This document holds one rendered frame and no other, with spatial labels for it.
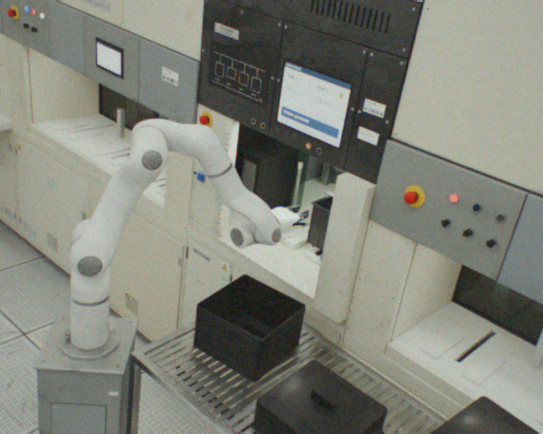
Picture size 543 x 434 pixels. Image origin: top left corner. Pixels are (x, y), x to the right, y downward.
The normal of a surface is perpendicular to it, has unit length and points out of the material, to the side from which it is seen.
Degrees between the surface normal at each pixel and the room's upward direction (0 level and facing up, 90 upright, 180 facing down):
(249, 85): 90
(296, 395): 0
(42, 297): 0
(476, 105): 90
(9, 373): 0
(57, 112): 90
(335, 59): 90
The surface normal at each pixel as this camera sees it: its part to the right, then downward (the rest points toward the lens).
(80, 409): 0.02, 0.47
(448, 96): -0.69, 0.26
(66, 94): 0.72, 0.40
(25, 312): 0.12, -0.88
